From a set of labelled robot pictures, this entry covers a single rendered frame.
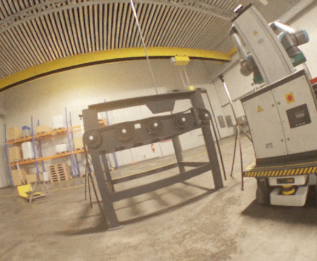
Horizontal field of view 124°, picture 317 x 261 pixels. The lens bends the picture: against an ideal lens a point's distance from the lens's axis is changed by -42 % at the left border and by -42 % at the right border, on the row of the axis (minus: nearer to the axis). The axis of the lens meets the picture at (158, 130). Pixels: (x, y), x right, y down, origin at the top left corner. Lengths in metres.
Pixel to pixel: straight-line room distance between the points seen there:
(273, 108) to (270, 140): 0.22
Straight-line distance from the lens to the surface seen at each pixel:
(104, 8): 9.25
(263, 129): 1.11
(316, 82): 2.43
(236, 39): 2.11
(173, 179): 1.46
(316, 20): 11.26
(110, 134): 1.37
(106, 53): 8.80
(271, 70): 1.54
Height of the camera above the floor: 0.64
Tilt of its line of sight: 7 degrees up
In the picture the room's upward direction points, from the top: 14 degrees counter-clockwise
